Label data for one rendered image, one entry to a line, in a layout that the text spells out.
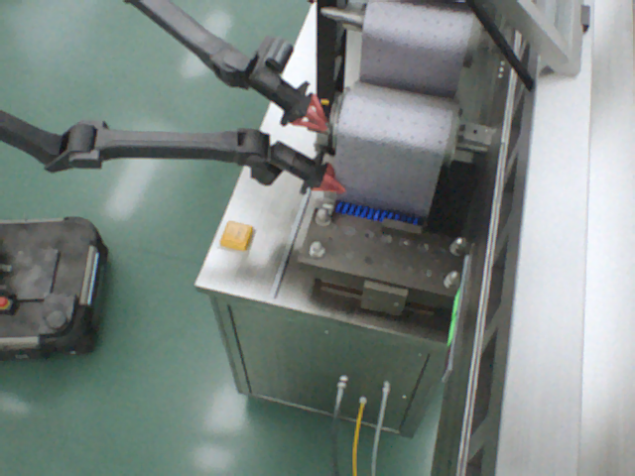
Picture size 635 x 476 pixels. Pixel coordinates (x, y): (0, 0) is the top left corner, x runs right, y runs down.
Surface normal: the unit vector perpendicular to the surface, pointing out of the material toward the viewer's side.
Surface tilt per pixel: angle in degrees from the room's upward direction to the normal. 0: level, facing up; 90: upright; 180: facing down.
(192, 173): 0
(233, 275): 0
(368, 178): 90
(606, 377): 0
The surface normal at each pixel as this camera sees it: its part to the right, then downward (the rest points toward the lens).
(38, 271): 0.00, -0.55
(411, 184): -0.25, 0.81
